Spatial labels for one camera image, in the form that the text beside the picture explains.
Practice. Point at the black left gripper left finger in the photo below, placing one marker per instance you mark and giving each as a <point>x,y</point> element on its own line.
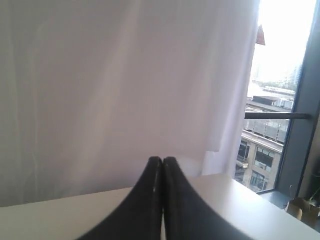
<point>139,215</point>

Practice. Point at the white curtain backdrop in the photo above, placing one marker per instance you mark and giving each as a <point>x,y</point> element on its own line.
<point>90,89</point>

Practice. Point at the brown cardboard box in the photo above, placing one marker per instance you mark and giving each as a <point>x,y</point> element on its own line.
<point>303,210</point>

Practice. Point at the dark window frame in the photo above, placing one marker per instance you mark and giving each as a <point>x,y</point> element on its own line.
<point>283,101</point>

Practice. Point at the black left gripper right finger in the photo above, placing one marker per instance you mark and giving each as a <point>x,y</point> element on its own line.
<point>186,215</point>

